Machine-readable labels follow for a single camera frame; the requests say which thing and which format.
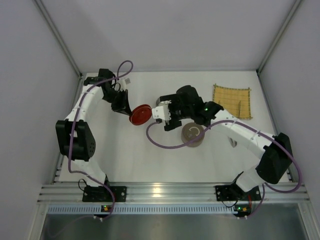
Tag red round lid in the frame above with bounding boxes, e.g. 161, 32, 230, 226
129, 104, 152, 126

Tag brown round lid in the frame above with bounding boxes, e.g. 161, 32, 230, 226
181, 122, 205, 140

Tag metal tongs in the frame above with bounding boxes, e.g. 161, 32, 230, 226
228, 137, 238, 148

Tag red metal lunch tin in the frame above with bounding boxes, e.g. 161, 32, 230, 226
155, 98, 165, 107

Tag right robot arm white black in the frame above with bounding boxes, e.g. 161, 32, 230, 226
152, 85, 292, 199

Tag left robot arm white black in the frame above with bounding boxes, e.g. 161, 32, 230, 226
55, 68, 132, 202

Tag bamboo sushi mat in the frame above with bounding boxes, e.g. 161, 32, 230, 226
212, 84, 253, 120

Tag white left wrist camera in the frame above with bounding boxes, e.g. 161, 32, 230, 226
118, 77, 131, 91

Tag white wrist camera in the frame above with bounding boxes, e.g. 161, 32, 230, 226
118, 77, 131, 91
151, 104, 171, 121

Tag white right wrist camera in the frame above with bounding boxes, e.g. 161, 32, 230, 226
151, 104, 171, 121

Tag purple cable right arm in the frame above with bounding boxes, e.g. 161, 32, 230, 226
146, 119, 302, 221

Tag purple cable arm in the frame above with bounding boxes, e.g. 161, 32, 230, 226
67, 60, 134, 223
146, 119, 302, 221

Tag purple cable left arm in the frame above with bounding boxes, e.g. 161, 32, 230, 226
67, 60, 134, 223

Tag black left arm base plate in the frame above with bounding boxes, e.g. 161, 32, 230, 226
82, 186, 127, 203

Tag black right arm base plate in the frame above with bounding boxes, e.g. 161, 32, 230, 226
214, 184, 262, 202

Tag slotted cable duct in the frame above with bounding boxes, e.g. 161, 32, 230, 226
47, 204, 243, 215

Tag aluminium mounting rail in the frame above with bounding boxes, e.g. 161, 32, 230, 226
37, 182, 310, 204

